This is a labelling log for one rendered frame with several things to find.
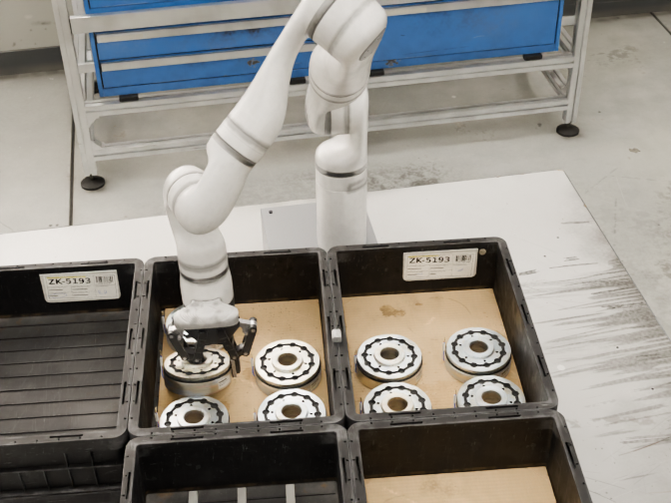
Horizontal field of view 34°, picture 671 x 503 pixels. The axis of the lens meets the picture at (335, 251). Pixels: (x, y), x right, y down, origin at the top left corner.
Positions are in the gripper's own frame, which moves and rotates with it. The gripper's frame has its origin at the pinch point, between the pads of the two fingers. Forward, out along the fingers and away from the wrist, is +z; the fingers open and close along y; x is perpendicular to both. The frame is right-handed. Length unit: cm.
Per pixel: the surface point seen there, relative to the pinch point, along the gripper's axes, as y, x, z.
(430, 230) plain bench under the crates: -41, -54, 17
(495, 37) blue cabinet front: -84, -199, 46
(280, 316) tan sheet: -9.8, -15.2, 3.7
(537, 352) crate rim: -47.6, 7.9, -5.3
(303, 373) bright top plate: -13.0, 1.7, 1.2
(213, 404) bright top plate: 0.7, 7.1, 1.0
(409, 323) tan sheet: -31.2, -11.5, 4.1
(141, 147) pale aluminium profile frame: 35, -185, 70
